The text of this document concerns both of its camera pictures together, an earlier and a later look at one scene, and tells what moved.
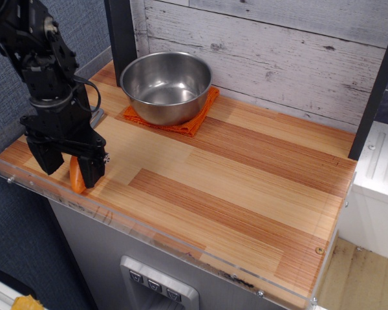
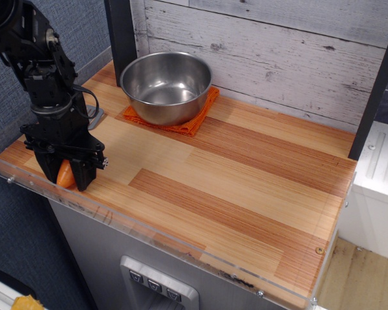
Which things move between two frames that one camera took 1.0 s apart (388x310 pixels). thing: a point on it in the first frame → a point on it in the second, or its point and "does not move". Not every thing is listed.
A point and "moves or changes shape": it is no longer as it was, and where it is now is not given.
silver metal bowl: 166,88 does not move
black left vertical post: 121,33 does not move
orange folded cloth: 189,128 does not move
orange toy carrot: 76,176 moves or changes shape
